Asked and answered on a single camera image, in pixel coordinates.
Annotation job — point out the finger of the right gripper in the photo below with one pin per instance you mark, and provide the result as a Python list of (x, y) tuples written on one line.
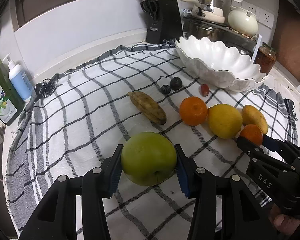
[(286, 149), (256, 152)]

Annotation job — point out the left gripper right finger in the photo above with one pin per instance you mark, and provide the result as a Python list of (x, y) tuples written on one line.
[(224, 208)]

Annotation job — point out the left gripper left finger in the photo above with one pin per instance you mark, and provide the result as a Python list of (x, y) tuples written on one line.
[(55, 215)]

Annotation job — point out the small orange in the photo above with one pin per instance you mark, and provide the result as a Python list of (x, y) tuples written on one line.
[(253, 133)]

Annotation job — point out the yellow lemon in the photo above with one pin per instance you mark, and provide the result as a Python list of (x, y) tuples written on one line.
[(224, 120)]

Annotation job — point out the large orange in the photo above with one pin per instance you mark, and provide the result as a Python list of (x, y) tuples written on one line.
[(193, 111)]

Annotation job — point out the red grape tomato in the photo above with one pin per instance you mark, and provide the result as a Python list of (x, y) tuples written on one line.
[(204, 90)]

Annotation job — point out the large dark plum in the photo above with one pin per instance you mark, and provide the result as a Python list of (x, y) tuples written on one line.
[(176, 84)]

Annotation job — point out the green apple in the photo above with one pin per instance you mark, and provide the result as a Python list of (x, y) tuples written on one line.
[(148, 158)]

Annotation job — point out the brown spotted banana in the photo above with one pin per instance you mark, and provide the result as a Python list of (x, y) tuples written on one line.
[(145, 104)]

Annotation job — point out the checkered white kitchen cloth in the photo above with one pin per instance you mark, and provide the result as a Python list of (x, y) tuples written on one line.
[(80, 124)]

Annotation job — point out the black kitchen scissors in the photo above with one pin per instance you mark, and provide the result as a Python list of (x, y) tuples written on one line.
[(150, 6)]

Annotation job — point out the right hand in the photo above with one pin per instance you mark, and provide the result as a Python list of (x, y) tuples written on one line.
[(286, 227)]

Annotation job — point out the white scalloped fruit bowl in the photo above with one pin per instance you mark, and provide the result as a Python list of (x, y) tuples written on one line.
[(221, 66)]

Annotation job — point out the glass jar of preserves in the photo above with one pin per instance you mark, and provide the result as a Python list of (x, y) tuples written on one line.
[(266, 58)]

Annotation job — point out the brown wooden cutting board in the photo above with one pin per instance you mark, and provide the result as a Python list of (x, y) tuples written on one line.
[(286, 39)]

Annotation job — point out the dark shelf rack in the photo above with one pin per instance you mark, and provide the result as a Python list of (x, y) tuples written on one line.
[(231, 38)]

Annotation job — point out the steel pot under rack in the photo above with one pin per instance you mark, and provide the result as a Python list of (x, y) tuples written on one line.
[(200, 30)]

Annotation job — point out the cream ceramic pot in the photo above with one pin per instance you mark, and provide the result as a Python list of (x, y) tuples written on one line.
[(243, 21)]

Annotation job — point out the green dish soap bottle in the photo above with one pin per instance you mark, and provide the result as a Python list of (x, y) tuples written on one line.
[(11, 104)]

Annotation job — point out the black knife block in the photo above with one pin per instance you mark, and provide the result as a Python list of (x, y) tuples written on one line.
[(168, 26)]

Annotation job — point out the steel lidded milk pot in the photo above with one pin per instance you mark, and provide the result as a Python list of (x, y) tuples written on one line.
[(210, 5)]

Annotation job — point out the blue pump soap bottle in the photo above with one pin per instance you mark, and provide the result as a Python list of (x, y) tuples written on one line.
[(19, 79)]

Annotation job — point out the white wall socket strip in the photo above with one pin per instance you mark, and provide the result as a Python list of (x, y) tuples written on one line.
[(264, 17)]

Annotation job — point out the cream saucepan with handle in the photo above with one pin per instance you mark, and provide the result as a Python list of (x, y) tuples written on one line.
[(206, 12)]

